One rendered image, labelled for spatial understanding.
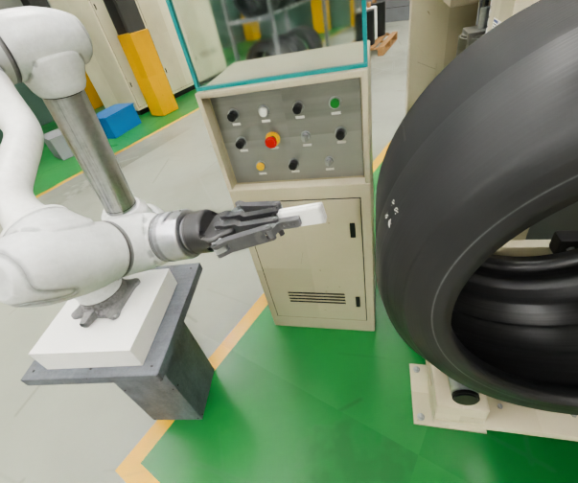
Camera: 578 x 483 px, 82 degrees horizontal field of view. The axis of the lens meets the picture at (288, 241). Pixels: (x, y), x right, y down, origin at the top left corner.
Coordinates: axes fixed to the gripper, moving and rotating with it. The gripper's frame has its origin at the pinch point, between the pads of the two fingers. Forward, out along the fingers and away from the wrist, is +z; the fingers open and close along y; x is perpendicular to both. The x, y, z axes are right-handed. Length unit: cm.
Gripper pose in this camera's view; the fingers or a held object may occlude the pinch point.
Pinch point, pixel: (302, 216)
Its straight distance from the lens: 50.8
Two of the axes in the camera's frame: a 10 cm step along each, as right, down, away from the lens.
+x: 3.2, 7.5, 5.8
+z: 9.3, -1.2, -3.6
